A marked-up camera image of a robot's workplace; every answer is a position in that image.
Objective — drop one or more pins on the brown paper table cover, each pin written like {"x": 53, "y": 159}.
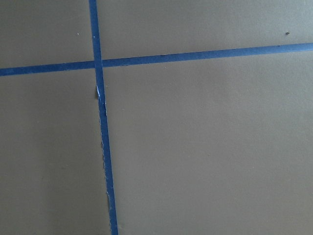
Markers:
{"x": 156, "y": 117}

